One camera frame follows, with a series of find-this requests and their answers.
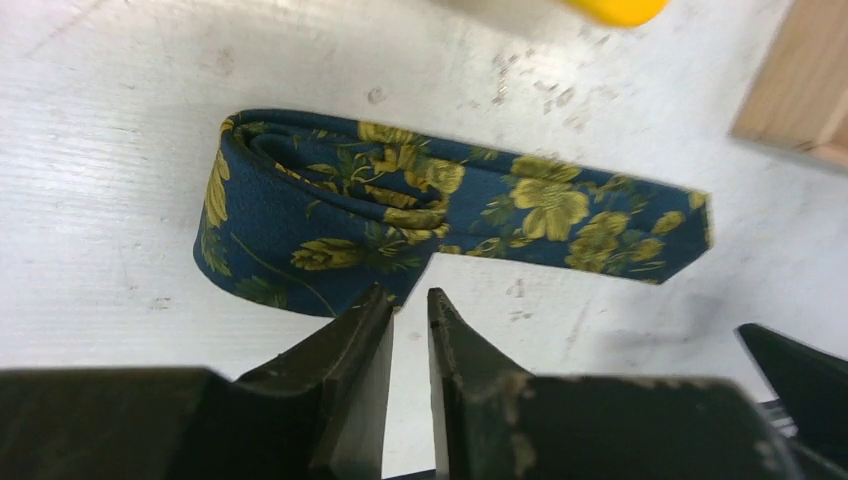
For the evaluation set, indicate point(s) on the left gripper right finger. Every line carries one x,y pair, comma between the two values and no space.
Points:
493,419

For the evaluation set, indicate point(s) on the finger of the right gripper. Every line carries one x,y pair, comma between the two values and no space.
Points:
810,385

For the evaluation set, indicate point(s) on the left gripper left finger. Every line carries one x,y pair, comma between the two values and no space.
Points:
316,411

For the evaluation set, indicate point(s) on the blue yellow floral tie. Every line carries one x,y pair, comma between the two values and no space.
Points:
302,211

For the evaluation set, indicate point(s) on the wooden compartment box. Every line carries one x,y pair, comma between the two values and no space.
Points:
798,100

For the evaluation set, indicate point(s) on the yellow plastic tray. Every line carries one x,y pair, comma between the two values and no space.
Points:
618,13

